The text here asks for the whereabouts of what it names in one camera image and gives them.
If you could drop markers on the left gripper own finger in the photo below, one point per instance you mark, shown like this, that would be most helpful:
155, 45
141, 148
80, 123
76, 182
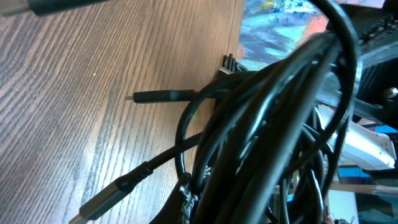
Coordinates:
179, 206

